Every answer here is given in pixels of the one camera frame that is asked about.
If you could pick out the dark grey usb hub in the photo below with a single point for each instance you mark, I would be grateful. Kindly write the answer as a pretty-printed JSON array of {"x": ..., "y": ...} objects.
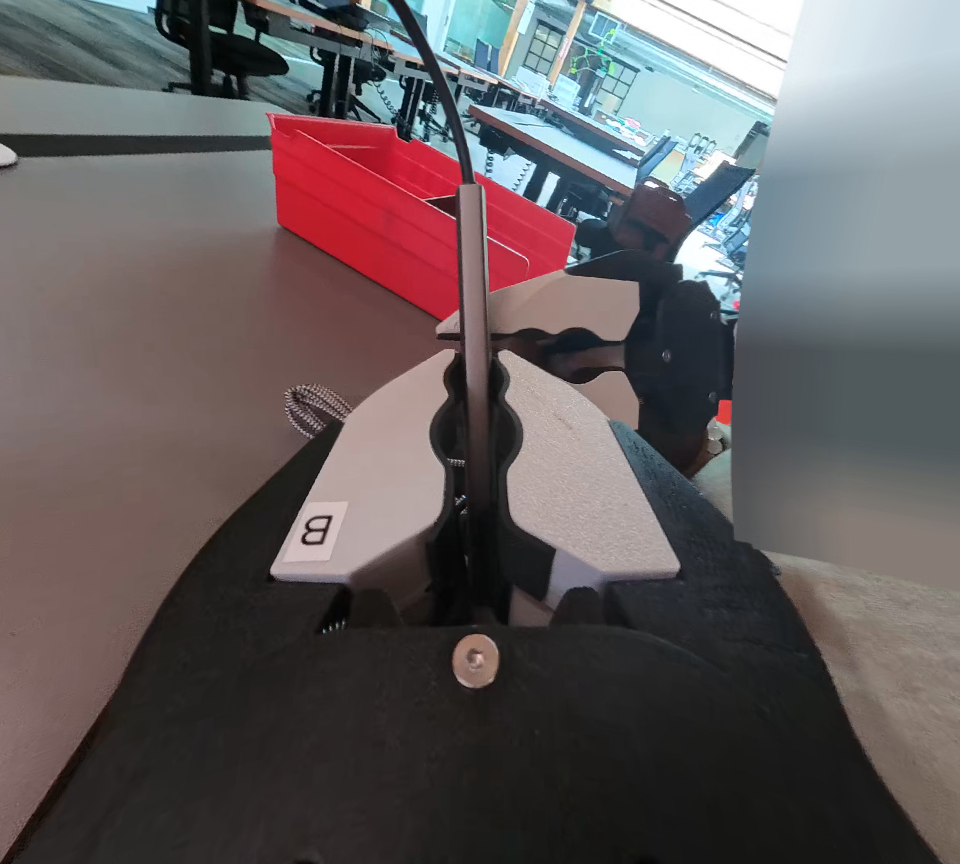
[{"x": 474, "y": 264}]

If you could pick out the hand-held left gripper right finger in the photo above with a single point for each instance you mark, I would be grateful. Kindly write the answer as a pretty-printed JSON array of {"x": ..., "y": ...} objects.
[{"x": 577, "y": 482}]

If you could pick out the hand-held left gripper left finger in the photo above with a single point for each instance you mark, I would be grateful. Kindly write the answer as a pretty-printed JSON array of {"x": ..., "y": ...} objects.
[{"x": 375, "y": 474}]

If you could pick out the black board on white stand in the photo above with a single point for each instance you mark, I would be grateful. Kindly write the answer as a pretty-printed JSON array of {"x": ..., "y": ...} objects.
[{"x": 7, "y": 156}]

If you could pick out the black office chair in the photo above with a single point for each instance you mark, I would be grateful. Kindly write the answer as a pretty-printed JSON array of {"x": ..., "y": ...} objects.
[
  {"x": 247, "y": 54},
  {"x": 716, "y": 193}
]

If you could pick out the person's pale clothing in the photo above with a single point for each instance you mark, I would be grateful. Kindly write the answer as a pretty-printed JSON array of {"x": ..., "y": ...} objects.
[{"x": 885, "y": 691}]

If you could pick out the red plastic bin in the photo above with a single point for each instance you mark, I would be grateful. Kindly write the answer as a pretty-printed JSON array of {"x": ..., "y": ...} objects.
[{"x": 345, "y": 219}]

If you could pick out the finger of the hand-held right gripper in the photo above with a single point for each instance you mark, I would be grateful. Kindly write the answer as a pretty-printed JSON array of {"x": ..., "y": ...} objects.
[
  {"x": 562, "y": 302},
  {"x": 611, "y": 395}
]

